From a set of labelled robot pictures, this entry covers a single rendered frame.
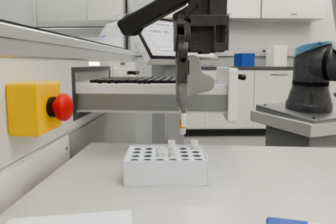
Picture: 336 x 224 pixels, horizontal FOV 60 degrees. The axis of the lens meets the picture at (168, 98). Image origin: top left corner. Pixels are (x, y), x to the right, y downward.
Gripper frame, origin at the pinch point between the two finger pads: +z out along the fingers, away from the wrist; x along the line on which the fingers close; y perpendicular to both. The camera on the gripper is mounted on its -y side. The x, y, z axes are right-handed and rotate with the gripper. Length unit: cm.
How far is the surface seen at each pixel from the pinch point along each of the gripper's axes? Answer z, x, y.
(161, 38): -20, 111, -4
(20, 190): 11.6, -6.9, -23.3
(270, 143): 22, 56, 37
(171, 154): 7.5, -3.3, -1.4
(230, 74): -4.6, 9.9, 10.6
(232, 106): 1.9, 9.9, 11.3
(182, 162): 7.5, -7.0, 0.2
